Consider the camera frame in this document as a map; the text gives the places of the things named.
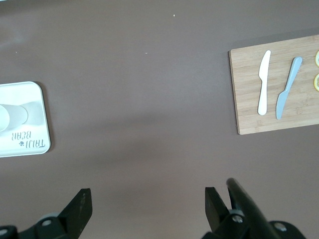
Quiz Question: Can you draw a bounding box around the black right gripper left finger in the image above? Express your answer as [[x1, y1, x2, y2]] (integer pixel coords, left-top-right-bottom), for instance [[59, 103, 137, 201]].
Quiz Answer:
[[0, 188, 93, 239]]

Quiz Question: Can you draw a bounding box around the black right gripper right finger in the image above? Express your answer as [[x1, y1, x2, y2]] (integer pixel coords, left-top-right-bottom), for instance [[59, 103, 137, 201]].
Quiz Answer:
[[203, 186, 307, 239]]

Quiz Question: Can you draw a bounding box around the white plastic cup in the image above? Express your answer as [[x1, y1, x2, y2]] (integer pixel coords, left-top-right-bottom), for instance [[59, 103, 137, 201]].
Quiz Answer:
[[0, 104, 29, 132]]

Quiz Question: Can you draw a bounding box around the white bear print tray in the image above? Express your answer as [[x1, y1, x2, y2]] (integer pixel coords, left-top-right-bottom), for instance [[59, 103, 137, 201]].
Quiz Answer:
[[0, 81, 51, 158]]

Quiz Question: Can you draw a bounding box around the wooden cutting board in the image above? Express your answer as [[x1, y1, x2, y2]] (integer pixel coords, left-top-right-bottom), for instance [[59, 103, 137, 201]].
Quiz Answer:
[[229, 34, 319, 135]]

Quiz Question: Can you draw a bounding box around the brown table cover mat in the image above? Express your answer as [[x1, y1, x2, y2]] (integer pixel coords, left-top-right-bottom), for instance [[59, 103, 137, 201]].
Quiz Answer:
[[0, 0, 319, 239]]

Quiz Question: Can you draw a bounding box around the white plastic knife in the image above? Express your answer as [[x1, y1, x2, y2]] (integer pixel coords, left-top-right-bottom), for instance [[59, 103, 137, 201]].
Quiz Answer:
[[257, 50, 272, 116]]

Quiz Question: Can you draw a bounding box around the grey plastic knife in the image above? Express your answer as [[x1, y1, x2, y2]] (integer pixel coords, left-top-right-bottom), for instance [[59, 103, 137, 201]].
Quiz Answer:
[[275, 56, 303, 120]]

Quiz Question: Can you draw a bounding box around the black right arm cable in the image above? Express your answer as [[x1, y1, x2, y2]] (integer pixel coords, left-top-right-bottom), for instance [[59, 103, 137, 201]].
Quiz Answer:
[[226, 178, 277, 239]]

